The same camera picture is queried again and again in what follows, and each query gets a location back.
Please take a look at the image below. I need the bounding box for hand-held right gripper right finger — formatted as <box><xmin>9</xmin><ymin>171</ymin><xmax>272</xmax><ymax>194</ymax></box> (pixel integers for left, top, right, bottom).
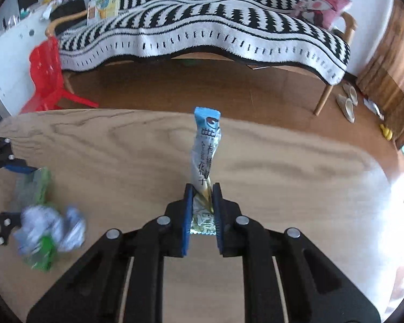
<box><xmin>212</xmin><ymin>182</ymin><xmax>382</xmax><ymax>323</ymax></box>

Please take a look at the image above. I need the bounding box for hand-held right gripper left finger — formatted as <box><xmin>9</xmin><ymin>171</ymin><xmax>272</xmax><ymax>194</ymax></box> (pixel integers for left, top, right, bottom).
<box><xmin>26</xmin><ymin>183</ymin><xmax>194</xmax><ymax>323</ymax></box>

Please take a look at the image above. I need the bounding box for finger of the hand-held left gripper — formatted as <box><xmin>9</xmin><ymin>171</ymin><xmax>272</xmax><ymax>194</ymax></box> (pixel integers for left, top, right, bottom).
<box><xmin>0</xmin><ymin>207</ymin><xmax>23</xmax><ymax>246</ymax></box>
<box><xmin>0</xmin><ymin>136</ymin><xmax>38</xmax><ymax>175</ymax></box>

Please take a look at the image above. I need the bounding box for blue white paper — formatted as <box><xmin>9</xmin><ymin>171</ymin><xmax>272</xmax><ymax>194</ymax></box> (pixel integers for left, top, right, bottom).
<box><xmin>13</xmin><ymin>203</ymin><xmax>88</xmax><ymax>253</ymax></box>

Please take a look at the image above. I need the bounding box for small green carton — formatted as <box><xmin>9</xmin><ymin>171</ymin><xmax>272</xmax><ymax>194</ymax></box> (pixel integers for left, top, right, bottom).
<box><xmin>22</xmin><ymin>236</ymin><xmax>59</xmax><ymax>272</ymax></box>

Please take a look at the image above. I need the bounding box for blue white snack wrapper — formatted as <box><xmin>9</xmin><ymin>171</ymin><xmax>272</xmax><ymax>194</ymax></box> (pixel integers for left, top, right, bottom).
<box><xmin>189</xmin><ymin>107</ymin><xmax>223</xmax><ymax>236</ymax></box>

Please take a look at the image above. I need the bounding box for red plastic chair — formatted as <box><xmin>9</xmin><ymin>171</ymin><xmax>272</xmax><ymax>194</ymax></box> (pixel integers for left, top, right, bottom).
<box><xmin>19</xmin><ymin>36</ymin><xmax>100</xmax><ymax>114</ymax></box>

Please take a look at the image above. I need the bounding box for white cabinet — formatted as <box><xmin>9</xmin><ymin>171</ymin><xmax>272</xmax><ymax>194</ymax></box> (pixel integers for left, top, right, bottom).
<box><xmin>0</xmin><ymin>0</ymin><xmax>51</xmax><ymax>117</ymax></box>

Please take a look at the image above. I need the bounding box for black box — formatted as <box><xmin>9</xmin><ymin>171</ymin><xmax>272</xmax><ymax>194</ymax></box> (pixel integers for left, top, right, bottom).
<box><xmin>50</xmin><ymin>0</ymin><xmax>90</xmax><ymax>22</ymax></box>

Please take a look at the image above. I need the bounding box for colourful picture book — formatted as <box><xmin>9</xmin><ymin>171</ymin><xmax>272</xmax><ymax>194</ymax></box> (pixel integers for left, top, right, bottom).
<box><xmin>87</xmin><ymin>0</ymin><xmax>121</xmax><ymax>26</ymax></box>

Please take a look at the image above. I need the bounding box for white paper scrap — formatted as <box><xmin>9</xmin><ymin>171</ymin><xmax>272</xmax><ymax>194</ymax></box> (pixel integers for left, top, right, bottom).
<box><xmin>364</xmin><ymin>97</ymin><xmax>384</xmax><ymax>120</ymax></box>

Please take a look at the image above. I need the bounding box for brown curtain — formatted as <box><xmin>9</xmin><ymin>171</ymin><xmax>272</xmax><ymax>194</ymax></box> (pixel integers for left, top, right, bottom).
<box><xmin>355</xmin><ymin>0</ymin><xmax>404</xmax><ymax>149</ymax></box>

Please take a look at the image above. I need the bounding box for pink cartoon pillow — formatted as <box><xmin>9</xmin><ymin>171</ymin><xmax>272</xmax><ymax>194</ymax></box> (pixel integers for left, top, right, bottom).
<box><xmin>291</xmin><ymin>0</ymin><xmax>353</xmax><ymax>31</ymax></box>

